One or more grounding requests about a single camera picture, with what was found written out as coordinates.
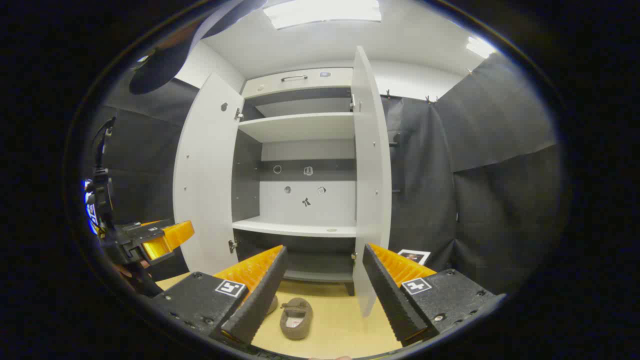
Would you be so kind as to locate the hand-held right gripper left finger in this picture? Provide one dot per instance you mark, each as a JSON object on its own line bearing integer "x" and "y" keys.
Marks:
{"x": 260, "y": 300}

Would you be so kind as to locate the dark rounded object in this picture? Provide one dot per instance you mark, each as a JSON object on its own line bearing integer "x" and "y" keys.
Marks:
{"x": 160, "y": 70}

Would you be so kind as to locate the white cabinet drawer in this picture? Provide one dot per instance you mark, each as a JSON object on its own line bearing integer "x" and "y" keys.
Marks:
{"x": 300, "y": 81}

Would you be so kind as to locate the ceiling light panel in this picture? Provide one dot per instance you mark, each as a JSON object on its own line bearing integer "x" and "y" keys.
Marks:
{"x": 322, "y": 12}
{"x": 480, "y": 47}

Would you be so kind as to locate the stack of white books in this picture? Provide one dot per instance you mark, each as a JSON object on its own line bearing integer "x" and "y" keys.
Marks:
{"x": 414, "y": 256}

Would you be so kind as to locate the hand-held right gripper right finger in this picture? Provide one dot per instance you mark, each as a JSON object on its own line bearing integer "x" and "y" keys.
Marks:
{"x": 387, "y": 295}

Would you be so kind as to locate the white shoe cabinet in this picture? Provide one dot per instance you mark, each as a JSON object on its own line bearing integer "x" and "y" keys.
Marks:
{"x": 300, "y": 127}

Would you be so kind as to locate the brown fuzzy shoe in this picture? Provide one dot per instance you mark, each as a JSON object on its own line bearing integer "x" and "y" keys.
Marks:
{"x": 296, "y": 320}
{"x": 273, "y": 305}

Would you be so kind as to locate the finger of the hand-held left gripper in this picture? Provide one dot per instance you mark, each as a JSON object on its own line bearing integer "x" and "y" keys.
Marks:
{"x": 167, "y": 239}

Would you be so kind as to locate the white shoe cabinet door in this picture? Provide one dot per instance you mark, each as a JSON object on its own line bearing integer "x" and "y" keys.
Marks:
{"x": 207, "y": 175}
{"x": 370, "y": 175}

